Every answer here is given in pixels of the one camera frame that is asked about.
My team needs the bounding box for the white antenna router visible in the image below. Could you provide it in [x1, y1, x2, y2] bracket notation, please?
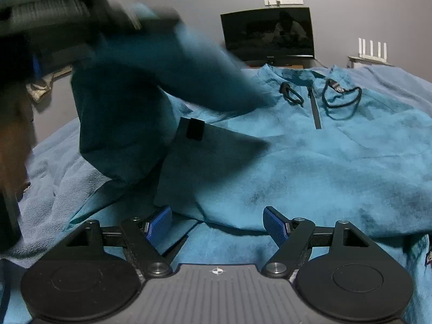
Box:
[358, 38, 387, 62]

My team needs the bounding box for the wooden window sill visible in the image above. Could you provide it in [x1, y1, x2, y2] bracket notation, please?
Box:
[50, 66, 74, 79]

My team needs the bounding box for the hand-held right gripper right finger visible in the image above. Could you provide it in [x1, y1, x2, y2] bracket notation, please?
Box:
[261, 206, 367, 277]

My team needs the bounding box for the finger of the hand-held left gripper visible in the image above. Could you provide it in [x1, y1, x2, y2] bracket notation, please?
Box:
[111, 2, 181, 32]

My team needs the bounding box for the person's left forearm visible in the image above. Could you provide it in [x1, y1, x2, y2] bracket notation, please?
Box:
[0, 89, 36, 196]

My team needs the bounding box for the white crumpled cloth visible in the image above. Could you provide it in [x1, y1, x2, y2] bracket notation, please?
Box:
[26, 72, 55, 103]

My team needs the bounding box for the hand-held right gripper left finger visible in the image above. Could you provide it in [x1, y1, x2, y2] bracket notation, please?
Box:
[66, 206, 190, 279]

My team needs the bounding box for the light blue bed blanket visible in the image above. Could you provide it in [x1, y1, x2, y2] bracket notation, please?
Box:
[0, 64, 432, 324]

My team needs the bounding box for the black flat monitor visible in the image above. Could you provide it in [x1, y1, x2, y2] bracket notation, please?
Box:
[220, 7, 315, 63]

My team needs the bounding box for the teal zip jacket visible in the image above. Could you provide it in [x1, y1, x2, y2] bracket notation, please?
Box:
[69, 3, 432, 324]

